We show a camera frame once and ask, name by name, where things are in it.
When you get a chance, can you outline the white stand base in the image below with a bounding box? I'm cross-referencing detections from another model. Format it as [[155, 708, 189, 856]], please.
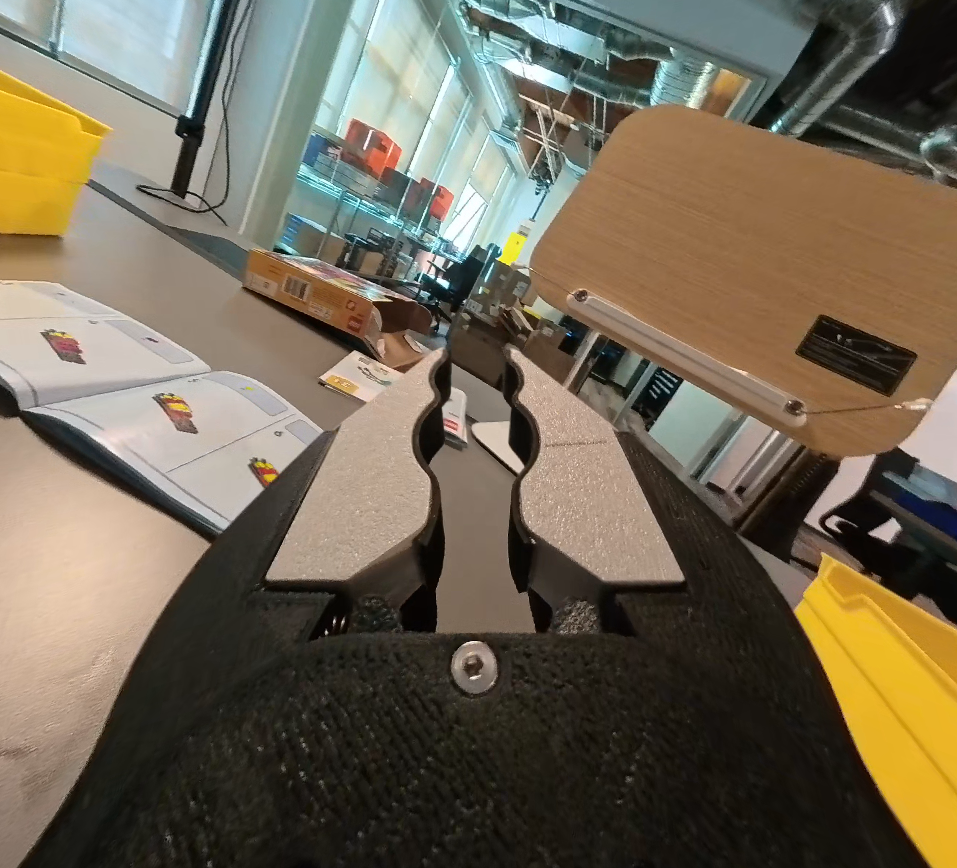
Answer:
[[471, 421, 526, 476]]

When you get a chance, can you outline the black office chair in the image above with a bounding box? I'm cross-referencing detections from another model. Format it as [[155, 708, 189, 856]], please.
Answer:
[[417, 246, 503, 322]]

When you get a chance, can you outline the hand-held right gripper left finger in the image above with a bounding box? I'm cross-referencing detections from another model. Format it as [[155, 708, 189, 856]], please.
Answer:
[[265, 348, 452, 612]]

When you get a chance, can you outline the black stand pole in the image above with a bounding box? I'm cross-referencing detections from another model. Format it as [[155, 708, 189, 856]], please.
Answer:
[[170, 0, 274, 200]]

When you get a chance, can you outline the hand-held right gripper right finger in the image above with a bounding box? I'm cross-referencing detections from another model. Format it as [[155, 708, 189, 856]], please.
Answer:
[[502, 345, 686, 620]]

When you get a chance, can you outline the black equipment rack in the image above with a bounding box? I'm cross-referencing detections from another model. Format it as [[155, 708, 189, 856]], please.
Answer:
[[643, 360, 686, 430]]

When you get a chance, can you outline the black cable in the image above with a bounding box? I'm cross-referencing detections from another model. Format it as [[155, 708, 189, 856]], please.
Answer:
[[137, 0, 255, 228]]

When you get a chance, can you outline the metal shelf rack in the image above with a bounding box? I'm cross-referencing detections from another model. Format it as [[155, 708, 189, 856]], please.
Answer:
[[277, 119, 479, 286]]

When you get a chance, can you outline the light wooden table board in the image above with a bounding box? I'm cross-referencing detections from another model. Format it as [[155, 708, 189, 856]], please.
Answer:
[[528, 104, 957, 458]]

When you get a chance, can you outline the stack of cardboard boxes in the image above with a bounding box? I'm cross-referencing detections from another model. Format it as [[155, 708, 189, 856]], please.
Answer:
[[451, 261, 593, 392]]

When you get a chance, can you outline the blue plastic rack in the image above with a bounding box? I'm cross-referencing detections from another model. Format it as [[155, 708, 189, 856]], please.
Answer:
[[875, 468, 957, 540]]

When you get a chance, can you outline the lego instruction booklet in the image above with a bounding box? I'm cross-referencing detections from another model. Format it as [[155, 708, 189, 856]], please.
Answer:
[[0, 280, 324, 536]]

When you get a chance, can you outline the orange and black crate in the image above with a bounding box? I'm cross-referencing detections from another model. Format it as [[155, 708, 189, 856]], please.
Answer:
[[417, 176, 456, 220], [342, 118, 403, 180]]

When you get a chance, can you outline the white paper leaflet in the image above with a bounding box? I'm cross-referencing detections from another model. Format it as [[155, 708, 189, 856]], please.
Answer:
[[318, 351, 471, 449]]

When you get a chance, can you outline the orange lego box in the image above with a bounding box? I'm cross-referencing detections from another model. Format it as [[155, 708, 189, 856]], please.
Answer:
[[243, 248, 435, 362]]

